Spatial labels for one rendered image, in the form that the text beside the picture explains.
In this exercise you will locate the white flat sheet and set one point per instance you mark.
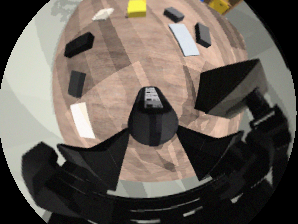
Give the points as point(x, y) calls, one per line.
point(81, 119)

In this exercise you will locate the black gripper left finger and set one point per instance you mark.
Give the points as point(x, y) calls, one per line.
point(104, 160)

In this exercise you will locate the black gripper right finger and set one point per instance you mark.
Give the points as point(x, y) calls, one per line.
point(205, 152)

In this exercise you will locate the yellow block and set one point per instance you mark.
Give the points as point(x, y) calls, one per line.
point(136, 9)

